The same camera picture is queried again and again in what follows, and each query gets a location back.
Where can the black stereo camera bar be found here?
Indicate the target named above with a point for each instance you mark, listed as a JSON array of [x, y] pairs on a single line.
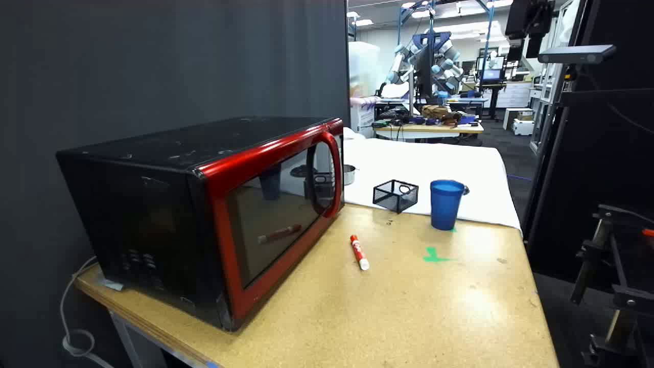
[[574, 53]]

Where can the black clamp stand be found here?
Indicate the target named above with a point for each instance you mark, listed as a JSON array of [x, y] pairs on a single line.
[[615, 273]]

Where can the steel bowl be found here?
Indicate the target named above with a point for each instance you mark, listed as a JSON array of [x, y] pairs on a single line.
[[350, 175]]

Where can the black red microwave body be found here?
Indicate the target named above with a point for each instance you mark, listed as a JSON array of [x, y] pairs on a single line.
[[144, 204]]

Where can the blue plastic cup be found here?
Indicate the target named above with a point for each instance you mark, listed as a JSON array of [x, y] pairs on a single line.
[[445, 204]]

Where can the black mesh box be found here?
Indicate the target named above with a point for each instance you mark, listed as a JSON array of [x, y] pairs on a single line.
[[394, 197]]

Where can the black backdrop curtain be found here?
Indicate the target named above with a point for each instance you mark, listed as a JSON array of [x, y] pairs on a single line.
[[170, 61]]

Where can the blue background robot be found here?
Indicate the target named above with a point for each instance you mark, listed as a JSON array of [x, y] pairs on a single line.
[[432, 61]]

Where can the white table cloth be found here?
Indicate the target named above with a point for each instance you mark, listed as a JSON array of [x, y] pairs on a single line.
[[421, 163]]

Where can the background work table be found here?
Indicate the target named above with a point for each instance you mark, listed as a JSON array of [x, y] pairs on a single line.
[[430, 127]]

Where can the red microwave door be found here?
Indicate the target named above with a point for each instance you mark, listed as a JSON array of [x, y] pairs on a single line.
[[271, 225]]

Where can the red white marker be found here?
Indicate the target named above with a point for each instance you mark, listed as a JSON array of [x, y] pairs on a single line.
[[358, 252]]

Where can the green tape cross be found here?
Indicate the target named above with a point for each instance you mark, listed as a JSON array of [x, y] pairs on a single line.
[[433, 255]]

